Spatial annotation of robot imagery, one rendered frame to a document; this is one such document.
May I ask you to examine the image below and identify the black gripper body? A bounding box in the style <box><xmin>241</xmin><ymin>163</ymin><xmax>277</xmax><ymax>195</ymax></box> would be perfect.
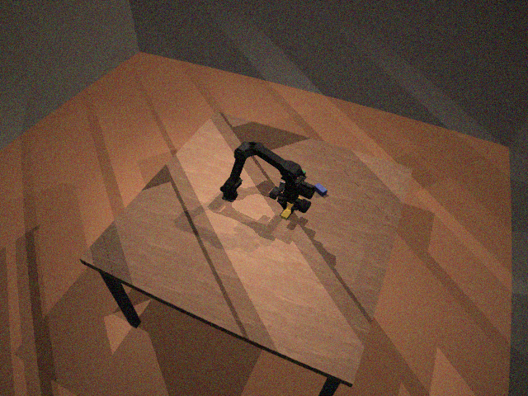
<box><xmin>269</xmin><ymin>186</ymin><xmax>311</xmax><ymax>213</ymax></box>

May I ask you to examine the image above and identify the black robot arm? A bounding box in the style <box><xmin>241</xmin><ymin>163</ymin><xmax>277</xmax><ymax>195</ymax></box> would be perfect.
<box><xmin>220</xmin><ymin>141</ymin><xmax>316</xmax><ymax>202</ymax></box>

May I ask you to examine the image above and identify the yellow bar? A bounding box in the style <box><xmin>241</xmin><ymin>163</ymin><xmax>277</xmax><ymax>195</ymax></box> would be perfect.
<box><xmin>280</xmin><ymin>203</ymin><xmax>293</xmax><ymax>220</ymax></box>

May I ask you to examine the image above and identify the blue block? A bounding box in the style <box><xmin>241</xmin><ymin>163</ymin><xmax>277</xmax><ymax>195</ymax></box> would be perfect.
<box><xmin>314</xmin><ymin>183</ymin><xmax>328</xmax><ymax>197</ymax></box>

